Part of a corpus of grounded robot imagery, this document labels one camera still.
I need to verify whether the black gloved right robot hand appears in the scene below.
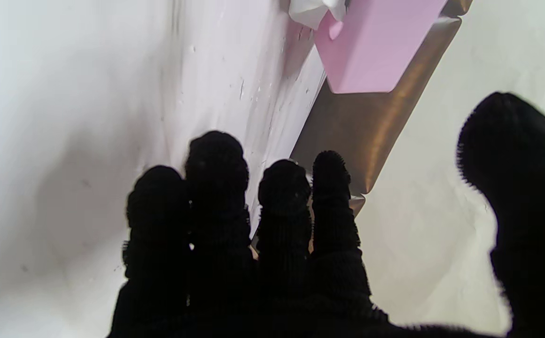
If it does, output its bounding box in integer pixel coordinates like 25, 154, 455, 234
108, 92, 545, 338

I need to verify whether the pink tissue box cover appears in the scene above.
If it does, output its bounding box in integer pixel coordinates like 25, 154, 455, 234
314, 0, 450, 94

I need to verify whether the brown leather sofa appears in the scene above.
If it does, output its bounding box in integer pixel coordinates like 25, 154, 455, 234
251, 0, 473, 249

